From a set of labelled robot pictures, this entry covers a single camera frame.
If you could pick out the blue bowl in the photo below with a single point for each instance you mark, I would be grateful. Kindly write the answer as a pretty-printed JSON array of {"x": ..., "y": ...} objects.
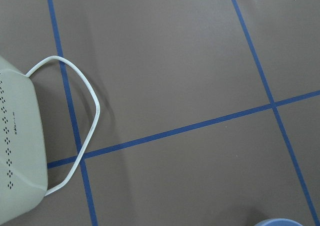
[{"x": 278, "y": 222}]

